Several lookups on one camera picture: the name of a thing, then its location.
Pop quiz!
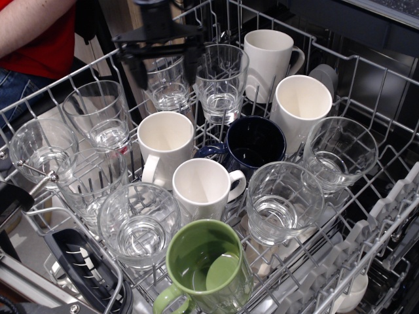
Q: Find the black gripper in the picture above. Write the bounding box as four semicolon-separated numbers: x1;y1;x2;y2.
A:
113;1;205;90

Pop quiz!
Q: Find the green ceramic mug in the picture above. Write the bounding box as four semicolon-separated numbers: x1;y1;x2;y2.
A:
153;219;253;313

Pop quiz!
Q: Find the person forearm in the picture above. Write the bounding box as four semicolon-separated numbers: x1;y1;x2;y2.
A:
1;0;75;57

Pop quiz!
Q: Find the white mug centre left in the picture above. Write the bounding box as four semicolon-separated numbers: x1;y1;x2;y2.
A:
137;111;194;190

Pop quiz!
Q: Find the white mug back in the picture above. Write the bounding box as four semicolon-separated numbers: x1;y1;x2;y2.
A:
244;29;305;103

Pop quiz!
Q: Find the dark blue mug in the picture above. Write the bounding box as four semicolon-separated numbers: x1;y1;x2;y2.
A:
194;116;287;179

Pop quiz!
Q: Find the white mug front centre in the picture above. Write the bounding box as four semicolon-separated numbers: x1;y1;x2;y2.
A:
172;158;247;220

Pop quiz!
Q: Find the white mug right tilted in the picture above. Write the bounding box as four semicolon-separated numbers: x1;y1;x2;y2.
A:
270;75;332;155

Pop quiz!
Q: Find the clear glass back left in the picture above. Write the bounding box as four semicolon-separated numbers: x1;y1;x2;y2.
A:
145;56;190;113

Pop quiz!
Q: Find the clear glass back centre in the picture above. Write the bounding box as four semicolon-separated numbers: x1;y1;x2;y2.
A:
193;44;249;125

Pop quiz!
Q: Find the clear tall glass left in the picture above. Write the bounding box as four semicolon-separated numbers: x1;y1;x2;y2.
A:
62;80;130;154

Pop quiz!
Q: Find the red shirt torso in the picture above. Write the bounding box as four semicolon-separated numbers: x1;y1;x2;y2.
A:
1;1;76;79

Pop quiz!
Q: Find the clear glass left lower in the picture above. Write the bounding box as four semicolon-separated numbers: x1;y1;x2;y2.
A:
57;148;128;236

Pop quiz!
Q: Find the clear glass far left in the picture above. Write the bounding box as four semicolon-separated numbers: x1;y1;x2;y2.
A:
9;118;79;184

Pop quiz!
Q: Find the blue jeans leg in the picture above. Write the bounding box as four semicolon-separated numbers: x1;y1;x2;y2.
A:
1;68;54;128

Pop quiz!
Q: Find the clear glass front left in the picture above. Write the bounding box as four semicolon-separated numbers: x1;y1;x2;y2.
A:
98;182;181;270

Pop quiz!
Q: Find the metal spring clamp rod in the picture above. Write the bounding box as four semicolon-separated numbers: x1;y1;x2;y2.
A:
16;160;60;197

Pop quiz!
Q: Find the grey rack roller wheel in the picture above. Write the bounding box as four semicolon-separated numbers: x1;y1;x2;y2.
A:
308;64;338;98

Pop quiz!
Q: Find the clear glass front right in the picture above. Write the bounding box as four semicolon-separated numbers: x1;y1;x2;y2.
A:
246;162;325;247

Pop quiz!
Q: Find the clear glass far right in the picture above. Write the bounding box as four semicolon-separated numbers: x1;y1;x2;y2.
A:
302;116;378;196

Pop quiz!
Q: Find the grey plastic tine holder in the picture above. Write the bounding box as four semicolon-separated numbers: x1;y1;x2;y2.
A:
276;164;418;313

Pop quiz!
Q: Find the white bowl lower rack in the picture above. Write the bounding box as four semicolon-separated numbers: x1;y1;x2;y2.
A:
332;274;369;313

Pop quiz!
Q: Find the grey wire dishwasher rack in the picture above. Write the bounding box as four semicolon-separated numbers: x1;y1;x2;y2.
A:
7;1;418;313

